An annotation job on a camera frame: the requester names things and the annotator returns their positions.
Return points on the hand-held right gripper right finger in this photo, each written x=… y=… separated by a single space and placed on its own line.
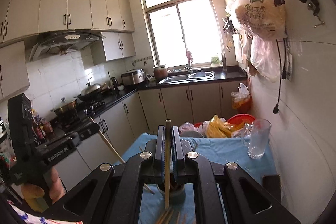
x=176 y=146

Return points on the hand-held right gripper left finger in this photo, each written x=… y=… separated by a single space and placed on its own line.
x=161 y=146

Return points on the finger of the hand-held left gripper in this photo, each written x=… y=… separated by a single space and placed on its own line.
x=88 y=133

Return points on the wooden chopstick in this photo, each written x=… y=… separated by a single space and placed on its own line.
x=170 y=216
x=167 y=161
x=110 y=145
x=149 y=188
x=178 y=220
x=162 y=217

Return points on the dark grey cup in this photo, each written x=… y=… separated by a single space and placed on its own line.
x=176 y=196

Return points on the person's left hand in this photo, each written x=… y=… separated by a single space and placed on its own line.
x=57 y=184

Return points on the dark sauce bottle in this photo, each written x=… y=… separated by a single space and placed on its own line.
x=37 y=129

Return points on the gas stove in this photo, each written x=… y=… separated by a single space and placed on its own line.
x=78 y=115

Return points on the pinkish plastic bag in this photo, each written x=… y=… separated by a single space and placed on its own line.
x=190 y=126

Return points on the red sauce jar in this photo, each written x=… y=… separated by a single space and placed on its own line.
x=48 y=127

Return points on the steel cooking pot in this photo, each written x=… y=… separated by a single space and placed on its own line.
x=65 y=108

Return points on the cream lower cabinets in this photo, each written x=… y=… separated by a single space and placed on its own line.
x=168 y=106

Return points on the cream cabinets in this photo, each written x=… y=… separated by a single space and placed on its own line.
x=78 y=1
x=168 y=106

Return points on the black wok with lid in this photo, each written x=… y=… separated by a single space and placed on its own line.
x=92 y=90

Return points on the blue tablecloth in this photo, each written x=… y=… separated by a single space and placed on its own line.
x=223 y=150

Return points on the yellow plastic bag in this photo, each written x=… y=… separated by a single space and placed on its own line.
x=219 y=127

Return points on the electric kettle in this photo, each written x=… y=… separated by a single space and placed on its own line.
x=113 y=83

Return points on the small white bowl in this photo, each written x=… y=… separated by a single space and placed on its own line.
x=120 y=87

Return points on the steel sink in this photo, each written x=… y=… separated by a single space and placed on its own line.
x=174 y=79

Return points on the red plastic basin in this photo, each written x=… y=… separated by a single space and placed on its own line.
x=241 y=119

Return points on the stainless steel box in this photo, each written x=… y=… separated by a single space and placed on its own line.
x=133 y=77

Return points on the brown clay pot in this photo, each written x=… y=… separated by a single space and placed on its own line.
x=160 y=72

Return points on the round plate in sink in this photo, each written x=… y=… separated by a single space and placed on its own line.
x=200 y=74

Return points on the orange bag on floor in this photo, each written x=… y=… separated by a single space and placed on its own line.
x=241 y=102

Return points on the clear glass mug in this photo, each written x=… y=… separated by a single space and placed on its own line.
x=258 y=138

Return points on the black countertop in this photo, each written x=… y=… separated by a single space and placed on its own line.
x=231 y=75

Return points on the pink cloth at window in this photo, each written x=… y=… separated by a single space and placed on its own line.
x=189 y=56

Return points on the green box on windowsill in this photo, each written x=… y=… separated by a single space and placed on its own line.
x=215 y=61

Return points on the range hood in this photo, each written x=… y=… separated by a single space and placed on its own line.
x=67 y=41

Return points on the black smartphone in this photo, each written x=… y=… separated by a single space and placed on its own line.
x=271 y=186

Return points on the white cutting board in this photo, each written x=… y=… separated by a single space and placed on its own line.
x=237 y=48

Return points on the kitchen window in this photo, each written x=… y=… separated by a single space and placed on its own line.
x=181 y=27

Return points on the pink hanging plastic bag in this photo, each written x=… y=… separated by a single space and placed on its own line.
x=265 y=61

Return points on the cream upper cabinets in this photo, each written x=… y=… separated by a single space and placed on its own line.
x=78 y=1

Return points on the white power strip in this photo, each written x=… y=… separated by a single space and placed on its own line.
x=289 y=66

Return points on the printed hanging plastic bag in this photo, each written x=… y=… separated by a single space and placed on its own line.
x=260 y=16

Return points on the wall utensil rack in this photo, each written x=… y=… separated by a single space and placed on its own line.
x=229 y=24

